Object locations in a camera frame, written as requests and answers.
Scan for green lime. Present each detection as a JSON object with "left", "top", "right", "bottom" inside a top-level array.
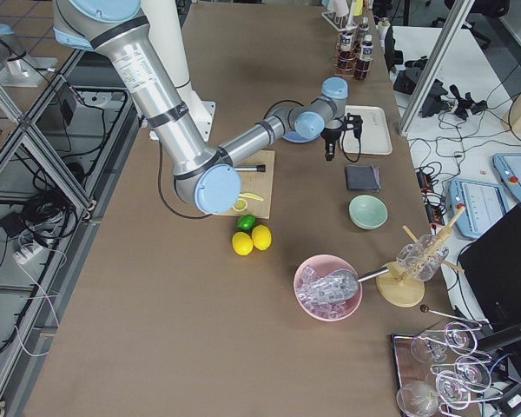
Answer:
[{"left": 237, "top": 215, "right": 257, "bottom": 232}]

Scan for dark drink bottle front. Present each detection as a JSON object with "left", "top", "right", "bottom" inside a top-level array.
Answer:
[{"left": 353, "top": 35, "right": 373, "bottom": 81}]

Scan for wine glass rack tray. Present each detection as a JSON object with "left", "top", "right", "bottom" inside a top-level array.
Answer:
[{"left": 390, "top": 321, "right": 505, "bottom": 416}]

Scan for yellow lemon near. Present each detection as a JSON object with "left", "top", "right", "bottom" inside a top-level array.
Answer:
[{"left": 231, "top": 231, "right": 254, "bottom": 256}]

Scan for cream rabbit tray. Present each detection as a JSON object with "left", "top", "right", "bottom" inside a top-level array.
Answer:
[{"left": 339, "top": 104, "right": 392, "bottom": 156}]

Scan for black laptop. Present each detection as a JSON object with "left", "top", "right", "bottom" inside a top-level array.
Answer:
[{"left": 456, "top": 202, "right": 521, "bottom": 344}]

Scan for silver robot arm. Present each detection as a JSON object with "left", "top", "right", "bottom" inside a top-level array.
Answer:
[{"left": 53, "top": 1, "right": 348, "bottom": 215}]

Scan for yellow lemon far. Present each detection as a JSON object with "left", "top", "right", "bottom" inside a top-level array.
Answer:
[{"left": 251, "top": 225, "right": 273, "bottom": 250}]

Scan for blue plate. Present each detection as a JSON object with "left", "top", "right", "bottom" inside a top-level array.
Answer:
[{"left": 282, "top": 131, "right": 317, "bottom": 143}]

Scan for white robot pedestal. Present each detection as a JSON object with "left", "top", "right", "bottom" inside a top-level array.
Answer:
[{"left": 141, "top": 0, "right": 215, "bottom": 142}]

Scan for blue teach pendant near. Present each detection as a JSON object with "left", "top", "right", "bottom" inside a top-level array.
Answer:
[{"left": 449, "top": 178, "right": 509, "bottom": 239}]

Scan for mint green bowl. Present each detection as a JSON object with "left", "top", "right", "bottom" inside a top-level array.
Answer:
[{"left": 348, "top": 195, "right": 388, "bottom": 230}]

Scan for yellow plastic knife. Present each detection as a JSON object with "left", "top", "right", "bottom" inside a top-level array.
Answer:
[{"left": 239, "top": 192, "right": 264, "bottom": 202}]

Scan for blue teach pendant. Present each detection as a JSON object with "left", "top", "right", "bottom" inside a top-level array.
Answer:
[
  {"left": 449, "top": 178, "right": 509, "bottom": 239},
  {"left": 492, "top": 153, "right": 521, "bottom": 202}
]

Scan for dark drink bottle back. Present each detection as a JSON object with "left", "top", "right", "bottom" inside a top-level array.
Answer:
[{"left": 336, "top": 27, "right": 357, "bottom": 76}]

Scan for wooden cutting board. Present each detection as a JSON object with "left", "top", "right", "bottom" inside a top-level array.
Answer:
[{"left": 222, "top": 150, "right": 275, "bottom": 219}]

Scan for blue teach pendant far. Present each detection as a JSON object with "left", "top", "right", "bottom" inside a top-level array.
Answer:
[{"left": 492, "top": 153, "right": 521, "bottom": 202}]

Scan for copper wire bottle rack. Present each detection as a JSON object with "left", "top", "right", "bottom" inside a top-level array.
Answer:
[{"left": 334, "top": 25, "right": 369, "bottom": 78}]

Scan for metal ice scoop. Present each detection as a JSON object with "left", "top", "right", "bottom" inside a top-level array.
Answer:
[{"left": 313, "top": 267, "right": 389, "bottom": 303}]

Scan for clear glass mug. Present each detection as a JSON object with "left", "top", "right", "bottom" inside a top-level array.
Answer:
[{"left": 396, "top": 235, "right": 449, "bottom": 281}]

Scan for yellow lemon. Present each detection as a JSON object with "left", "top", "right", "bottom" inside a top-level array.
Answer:
[
  {"left": 231, "top": 231, "right": 254, "bottom": 256},
  {"left": 251, "top": 225, "right": 273, "bottom": 250}
]

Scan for grey folded cloth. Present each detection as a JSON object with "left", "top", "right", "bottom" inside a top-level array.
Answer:
[{"left": 345, "top": 165, "right": 381, "bottom": 192}]

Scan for dark drink bottle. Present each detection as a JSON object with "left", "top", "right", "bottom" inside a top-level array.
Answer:
[
  {"left": 336, "top": 27, "right": 357, "bottom": 76},
  {"left": 353, "top": 35, "right": 373, "bottom": 81}
]

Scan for steel muddler black tip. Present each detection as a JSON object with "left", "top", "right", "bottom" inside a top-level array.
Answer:
[{"left": 234, "top": 164, "right": 267, "bottom": 173}]

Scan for clear plastic ice cubes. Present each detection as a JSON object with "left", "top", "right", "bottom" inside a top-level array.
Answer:
[{"left": 296, "top": 266, "right": 360, "bottom": 320}]

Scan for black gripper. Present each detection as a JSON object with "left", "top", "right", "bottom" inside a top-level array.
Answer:
[{"left": 320, "top": 113, "right": 363, "bottom": 162}]

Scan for pink bowl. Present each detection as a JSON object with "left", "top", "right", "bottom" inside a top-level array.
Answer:
[{"left": 293, "top": 255, "right": 363, "bottom": 321}]

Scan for wooden cup tree stand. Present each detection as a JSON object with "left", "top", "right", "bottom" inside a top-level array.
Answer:
[{"left": 376, "top": 206, "right": 465, "bottom": 308}]

